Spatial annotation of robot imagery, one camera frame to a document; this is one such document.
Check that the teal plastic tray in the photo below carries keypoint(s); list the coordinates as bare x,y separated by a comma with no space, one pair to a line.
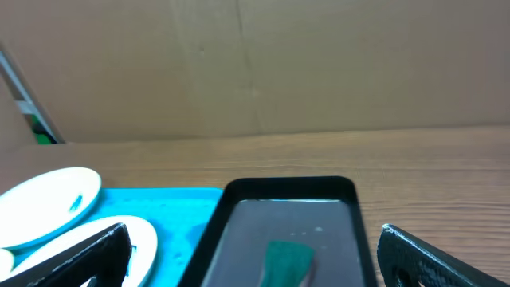
179,216

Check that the brown cardboard backdrop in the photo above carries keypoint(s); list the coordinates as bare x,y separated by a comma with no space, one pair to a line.
105,71

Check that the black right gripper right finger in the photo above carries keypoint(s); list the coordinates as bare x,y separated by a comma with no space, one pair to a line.
405,260

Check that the light blue plate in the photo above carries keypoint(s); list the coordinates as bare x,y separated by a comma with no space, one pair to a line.
46,205

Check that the black plastic tray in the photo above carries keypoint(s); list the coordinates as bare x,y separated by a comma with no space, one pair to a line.
321,212

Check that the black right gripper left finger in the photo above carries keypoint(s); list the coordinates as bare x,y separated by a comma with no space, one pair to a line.
100,260

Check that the yellow plate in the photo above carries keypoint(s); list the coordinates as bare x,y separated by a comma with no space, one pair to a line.
6,263

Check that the white plate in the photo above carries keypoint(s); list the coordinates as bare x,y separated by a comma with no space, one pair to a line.
143,238

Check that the green sponge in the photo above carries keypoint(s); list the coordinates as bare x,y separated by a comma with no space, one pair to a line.
287,264

